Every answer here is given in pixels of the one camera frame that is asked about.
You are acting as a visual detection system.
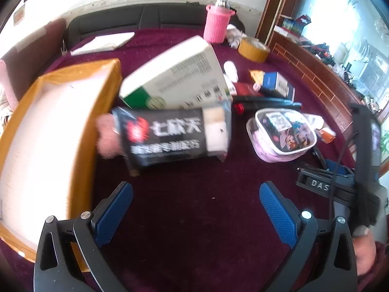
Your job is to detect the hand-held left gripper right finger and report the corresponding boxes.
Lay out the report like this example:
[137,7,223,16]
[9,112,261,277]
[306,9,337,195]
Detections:
[259,181,358,292]

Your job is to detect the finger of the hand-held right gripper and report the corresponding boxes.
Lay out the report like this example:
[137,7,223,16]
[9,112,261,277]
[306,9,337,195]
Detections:
[295,166,355,196]

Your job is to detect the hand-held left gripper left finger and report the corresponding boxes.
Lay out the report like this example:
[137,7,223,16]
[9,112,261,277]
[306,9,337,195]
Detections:
[33,181,134,292]

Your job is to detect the cartoon print pencil case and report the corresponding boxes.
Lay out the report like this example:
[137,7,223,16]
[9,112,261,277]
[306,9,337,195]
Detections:
[246,108,318,163]

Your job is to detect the black snack packet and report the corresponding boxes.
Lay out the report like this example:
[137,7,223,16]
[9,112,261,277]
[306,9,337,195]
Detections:
[111,100,233,177]

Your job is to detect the black marker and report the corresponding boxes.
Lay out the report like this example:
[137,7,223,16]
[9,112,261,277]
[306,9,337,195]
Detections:
[232,95,302,115]

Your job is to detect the yellow cardboard box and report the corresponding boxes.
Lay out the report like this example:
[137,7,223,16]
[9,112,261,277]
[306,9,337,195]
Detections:
[0,58,123,273]

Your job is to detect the white green carton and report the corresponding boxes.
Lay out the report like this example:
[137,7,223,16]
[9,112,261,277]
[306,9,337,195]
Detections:
[118,35,233,110]

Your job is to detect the person's right hand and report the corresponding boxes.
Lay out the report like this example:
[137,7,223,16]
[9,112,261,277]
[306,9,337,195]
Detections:
[352,227,380,277]

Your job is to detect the orange white tube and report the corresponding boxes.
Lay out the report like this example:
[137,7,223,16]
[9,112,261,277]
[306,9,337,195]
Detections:
[317,127,337,144]

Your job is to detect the maroon velvet tablecloth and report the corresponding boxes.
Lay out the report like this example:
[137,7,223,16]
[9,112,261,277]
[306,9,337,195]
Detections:
[0,27,379,292]

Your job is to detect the blue white box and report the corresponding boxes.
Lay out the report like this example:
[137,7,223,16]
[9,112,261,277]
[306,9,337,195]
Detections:
[261,72,296,103]

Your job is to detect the wooden glass cabinet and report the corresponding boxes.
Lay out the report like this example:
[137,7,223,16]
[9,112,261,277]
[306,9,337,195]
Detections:
[255,0,389,177]

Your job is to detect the yellow tape roll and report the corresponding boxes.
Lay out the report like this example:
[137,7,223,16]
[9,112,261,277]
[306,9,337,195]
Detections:
[238,36,271,63]

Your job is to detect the small white bottles cluster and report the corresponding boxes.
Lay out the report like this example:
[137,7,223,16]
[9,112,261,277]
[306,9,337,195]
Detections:
[226,24,245,49]

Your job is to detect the white paper sheets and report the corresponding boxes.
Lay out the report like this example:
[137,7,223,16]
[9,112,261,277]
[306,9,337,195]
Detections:
[71,32,135,56]

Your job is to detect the bottle with pink knit sleeve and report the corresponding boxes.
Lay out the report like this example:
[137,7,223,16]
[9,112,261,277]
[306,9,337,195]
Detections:
[203,0,237,45]

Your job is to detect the black leather sofa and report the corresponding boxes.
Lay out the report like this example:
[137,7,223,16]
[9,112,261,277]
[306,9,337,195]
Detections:
[66,2,245,51]

